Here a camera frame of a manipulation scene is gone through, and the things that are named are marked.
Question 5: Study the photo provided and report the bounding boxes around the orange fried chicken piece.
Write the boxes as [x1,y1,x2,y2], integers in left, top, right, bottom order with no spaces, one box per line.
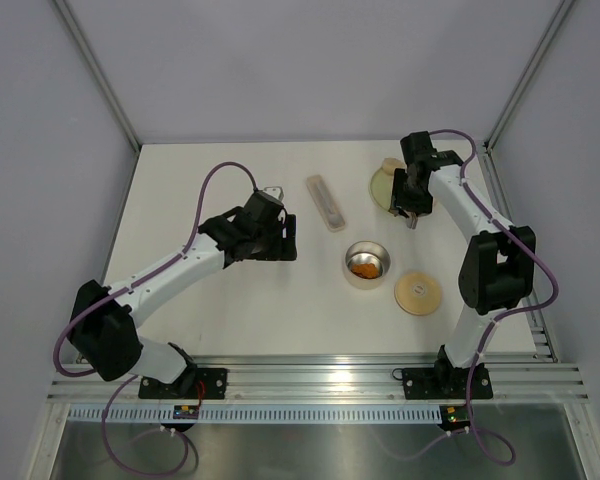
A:
[350,263,382,280]

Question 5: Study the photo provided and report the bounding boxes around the steel lunch box bowl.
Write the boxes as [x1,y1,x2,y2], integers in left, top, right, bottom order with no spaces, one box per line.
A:
[342,241,391,290]

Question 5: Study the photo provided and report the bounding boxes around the metal tongs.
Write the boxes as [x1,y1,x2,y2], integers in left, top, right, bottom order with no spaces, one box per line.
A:
[406,212,418,230]

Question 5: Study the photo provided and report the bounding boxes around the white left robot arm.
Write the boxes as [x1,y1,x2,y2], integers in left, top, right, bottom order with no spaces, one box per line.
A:
[67,187,297,398]

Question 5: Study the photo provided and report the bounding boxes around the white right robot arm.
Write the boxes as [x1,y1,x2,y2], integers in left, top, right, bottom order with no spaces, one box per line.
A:
[390,131,536,400]

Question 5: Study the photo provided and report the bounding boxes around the pale green plate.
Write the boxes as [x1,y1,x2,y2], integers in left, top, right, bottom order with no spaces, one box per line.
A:
[367,167,437,217]

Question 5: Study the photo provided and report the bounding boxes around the white rice ball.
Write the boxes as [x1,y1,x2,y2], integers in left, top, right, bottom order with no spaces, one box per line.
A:
[381,157,404,176]

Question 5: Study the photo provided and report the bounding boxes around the beige cutlery case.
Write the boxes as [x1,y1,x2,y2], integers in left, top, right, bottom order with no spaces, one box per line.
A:
[305,175,346,232]

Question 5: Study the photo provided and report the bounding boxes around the beige round lid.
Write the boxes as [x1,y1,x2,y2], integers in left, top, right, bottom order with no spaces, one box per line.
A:
[394,271,442,316]

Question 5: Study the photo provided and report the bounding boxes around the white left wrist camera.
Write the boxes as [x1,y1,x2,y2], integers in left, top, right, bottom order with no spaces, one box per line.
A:
[263,186,284,202]

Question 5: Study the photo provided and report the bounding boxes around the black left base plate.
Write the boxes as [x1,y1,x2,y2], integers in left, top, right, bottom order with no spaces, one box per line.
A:
[138,367,228,400]

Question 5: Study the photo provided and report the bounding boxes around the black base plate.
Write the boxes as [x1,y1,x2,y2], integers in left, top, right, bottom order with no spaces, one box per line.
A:
[138,367,228,400]
[391,365,494,400]

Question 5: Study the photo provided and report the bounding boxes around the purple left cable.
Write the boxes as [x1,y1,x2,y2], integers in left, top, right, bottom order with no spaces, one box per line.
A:
[52,162,261,476]

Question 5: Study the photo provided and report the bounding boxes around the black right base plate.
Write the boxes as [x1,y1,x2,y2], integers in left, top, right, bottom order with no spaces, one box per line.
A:
[391,365,494,400]

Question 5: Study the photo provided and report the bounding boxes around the right aluminium frame post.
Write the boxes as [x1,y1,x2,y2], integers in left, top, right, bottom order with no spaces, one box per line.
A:
[484,0,579,154]

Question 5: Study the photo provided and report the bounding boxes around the aluminium frame post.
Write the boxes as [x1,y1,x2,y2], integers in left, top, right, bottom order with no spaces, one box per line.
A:
[484,0,579,154]
[49,0,142,157]

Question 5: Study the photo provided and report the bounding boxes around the aluminium rail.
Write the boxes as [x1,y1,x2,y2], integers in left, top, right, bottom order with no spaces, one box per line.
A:
[47,353,589,404]

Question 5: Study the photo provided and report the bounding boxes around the left aluminium frame post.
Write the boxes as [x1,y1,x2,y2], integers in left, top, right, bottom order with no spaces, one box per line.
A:
[49,0,142,157]

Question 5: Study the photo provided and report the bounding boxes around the white slotted cable duct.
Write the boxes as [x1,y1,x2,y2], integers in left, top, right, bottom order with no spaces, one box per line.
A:
[68,404,442,425]

